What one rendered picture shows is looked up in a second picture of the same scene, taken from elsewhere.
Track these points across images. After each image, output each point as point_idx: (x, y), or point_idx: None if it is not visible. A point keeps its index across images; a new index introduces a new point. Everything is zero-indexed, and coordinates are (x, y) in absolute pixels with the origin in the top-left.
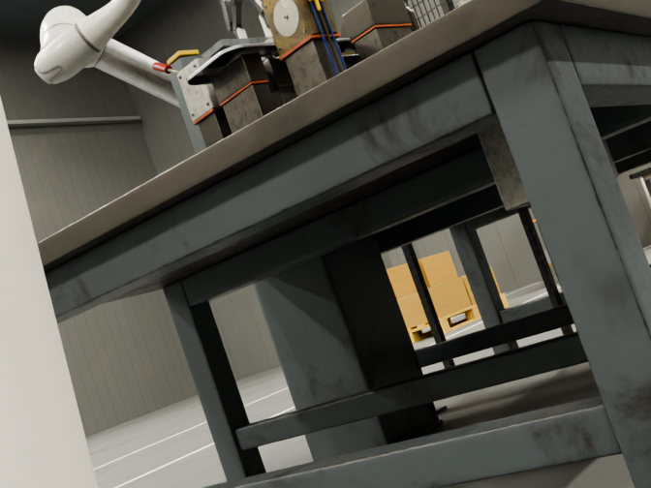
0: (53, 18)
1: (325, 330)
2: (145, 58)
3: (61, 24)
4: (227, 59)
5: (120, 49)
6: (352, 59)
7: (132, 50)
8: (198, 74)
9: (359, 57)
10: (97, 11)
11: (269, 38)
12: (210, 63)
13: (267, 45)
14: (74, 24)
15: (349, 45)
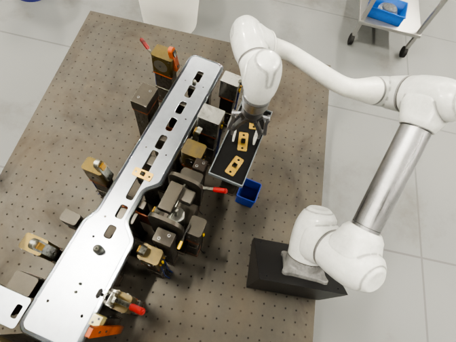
0: (420, 75)
1: None
2: (386, 159)
3: (403, 77)
4: (202, 66)
5: (395, 136)
6: (176, 136)
7: (393, 146)
8: (217, 66)
9: (158, 101)
10: (362, 78)
11: (210, 105)
12: (207, 62)
13: (186, 71)
14: (379, 77)
15: (167, 114)
